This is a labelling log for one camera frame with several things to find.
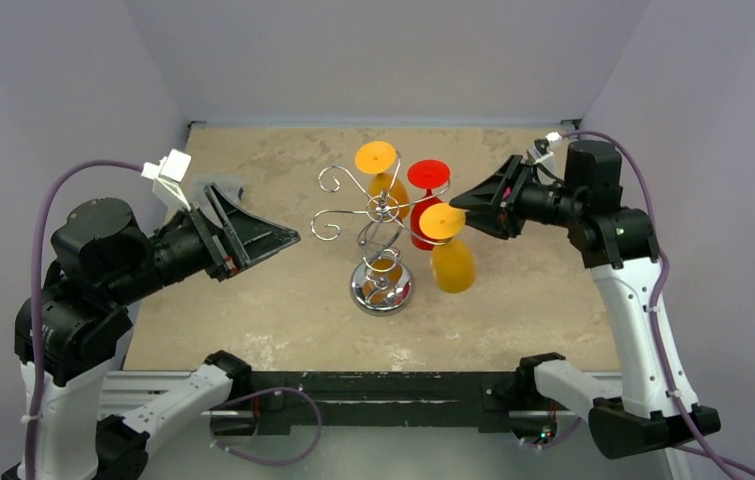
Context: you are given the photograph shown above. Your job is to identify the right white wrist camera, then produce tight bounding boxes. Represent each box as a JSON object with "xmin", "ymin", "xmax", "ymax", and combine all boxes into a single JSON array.
[{"xmin": 525, "ymin": 132, "xmax": 563, "ymax": 173}]

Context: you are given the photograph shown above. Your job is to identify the black front mounting bar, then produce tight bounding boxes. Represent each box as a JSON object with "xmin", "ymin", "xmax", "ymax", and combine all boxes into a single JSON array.
[{"xmin": 251, "ymin": 371, "xmax": 548, "ymax": 435}]

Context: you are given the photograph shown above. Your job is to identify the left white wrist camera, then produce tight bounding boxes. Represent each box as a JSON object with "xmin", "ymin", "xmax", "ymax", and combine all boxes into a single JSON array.
[{"xmin": 141, "ymin": 149, "xmax": 192, "ymax": 210}]

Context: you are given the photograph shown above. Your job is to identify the clear plastic compartment box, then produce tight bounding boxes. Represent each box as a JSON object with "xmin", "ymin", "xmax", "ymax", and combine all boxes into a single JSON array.
[{"xmin": 185, "ymin": 173, "xmax": 245, "ymax": 216}]

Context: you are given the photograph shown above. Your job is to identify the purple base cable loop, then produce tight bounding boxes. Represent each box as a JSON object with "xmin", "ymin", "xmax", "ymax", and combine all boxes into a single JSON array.
[{"xmin": 209, "ymin": 385, "xmax": 324, "ymax": 466}]

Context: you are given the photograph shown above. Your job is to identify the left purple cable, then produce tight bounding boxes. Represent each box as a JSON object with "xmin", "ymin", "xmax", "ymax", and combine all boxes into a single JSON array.
[{"xmin": 22, "ymin": 158, "xmax": 146, "ymax": 480}]

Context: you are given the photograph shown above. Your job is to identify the orange wine glass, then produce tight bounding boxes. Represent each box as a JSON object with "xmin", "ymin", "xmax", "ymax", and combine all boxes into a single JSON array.
[
  {"xmin": 419, "ymin": 202, "xmax": 476, "ymax": 294},
  {"xmin": 354, "ymin": 140, "xmax": 410, "ymax": 220}
]

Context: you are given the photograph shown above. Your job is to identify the chrome wine glass rack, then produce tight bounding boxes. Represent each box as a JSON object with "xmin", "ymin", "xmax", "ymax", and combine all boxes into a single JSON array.
[{"xmin": 318, "ymin": 157, "xmax": 451, "ymax": 317}]

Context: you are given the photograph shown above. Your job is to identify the red wine glass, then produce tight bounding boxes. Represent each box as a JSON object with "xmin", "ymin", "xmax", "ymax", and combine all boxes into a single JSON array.
[{"xmin": 407, "ymin": 159, "xmax": 450, "ymax": 251}]

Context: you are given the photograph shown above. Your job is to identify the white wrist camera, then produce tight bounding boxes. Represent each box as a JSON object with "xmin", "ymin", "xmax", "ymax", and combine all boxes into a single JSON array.
[
  {"xmin": 141, "ymin": 149, "xmax": 192, "ymax": 210},
  {"xmin": 525, "ymin": 132, "xmax": 563, "ymax": 173}
]

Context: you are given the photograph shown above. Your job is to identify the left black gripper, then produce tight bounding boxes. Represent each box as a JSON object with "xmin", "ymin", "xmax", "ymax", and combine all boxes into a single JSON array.
[{"xmin": 109, "ymin": 179, "xmax": 300, "ymax": 302}]

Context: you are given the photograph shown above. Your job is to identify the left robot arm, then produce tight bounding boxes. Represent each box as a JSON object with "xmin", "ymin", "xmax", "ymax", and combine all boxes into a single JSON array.
[{"xmin": 7, "ymin": 184, "xmax": 300, "ymax": 479}]

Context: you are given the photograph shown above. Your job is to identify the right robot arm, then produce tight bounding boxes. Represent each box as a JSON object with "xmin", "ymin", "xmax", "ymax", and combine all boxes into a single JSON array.
[{"xmin": 450, "ymin": 139, "xmax": 721, "ymax": 459}]

